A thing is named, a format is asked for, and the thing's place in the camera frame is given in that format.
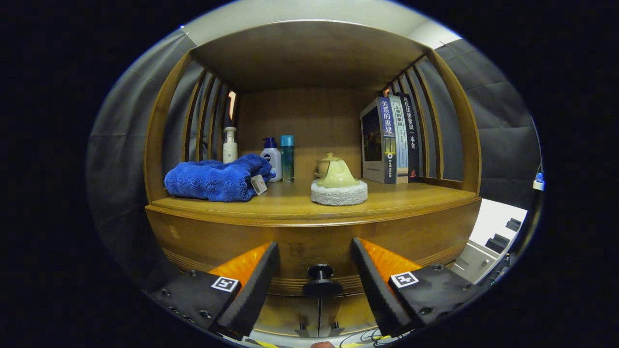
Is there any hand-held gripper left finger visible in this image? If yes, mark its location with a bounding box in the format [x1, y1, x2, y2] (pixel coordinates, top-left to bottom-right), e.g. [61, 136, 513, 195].
[145, 242, 281, 339]

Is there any blue towel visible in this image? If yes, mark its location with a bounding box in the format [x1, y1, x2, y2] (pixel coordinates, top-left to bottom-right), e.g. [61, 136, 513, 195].
[164, 154, 274, 203]

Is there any dark cover book blue spine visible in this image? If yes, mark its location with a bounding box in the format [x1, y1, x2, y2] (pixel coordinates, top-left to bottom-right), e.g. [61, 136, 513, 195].
[360, 97, 398, 185]

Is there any white pump bottle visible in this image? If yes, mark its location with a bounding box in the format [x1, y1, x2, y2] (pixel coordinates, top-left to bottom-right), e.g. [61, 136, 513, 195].
[222, 127, 238, 164]

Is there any white machine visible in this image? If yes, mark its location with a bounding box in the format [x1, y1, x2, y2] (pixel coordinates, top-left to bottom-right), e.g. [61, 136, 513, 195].
[452, 198, 528, 283]

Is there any beige lidded tea cup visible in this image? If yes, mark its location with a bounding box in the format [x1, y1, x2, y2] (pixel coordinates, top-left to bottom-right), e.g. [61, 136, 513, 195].
[315, 152, 344, 178]

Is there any wooden drawer with black knob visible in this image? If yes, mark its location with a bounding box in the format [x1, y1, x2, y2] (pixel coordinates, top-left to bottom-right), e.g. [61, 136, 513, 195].
[146, 201, 482, 298]

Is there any pale blue spine book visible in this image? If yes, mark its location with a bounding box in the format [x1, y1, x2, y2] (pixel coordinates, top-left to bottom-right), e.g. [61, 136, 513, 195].
[388, 94, 409, 184]

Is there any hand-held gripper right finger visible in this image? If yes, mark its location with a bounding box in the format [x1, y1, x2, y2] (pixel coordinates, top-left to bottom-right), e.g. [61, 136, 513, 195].
[351, 237, 484, 337]

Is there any white bottle with blue cap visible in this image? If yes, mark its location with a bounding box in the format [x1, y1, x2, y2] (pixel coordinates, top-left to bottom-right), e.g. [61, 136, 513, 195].
[260, 137, 282, 183]

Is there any wooden cabinet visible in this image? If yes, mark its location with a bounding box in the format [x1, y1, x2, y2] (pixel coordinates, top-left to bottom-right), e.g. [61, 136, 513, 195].
[144, 19, 483, 339]

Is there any wooden countertop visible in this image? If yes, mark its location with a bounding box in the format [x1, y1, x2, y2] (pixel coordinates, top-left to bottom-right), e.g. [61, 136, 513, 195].
[145, 176, 482, 228]

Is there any yellow-green handled scrub pad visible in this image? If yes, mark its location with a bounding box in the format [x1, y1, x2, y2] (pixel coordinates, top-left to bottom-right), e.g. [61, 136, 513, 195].
[310, 159, 368, 206]

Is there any teal transparent bottle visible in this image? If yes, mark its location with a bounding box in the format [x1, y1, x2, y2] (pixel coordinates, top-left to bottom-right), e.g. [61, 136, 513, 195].
[280, 135, 295, 183]

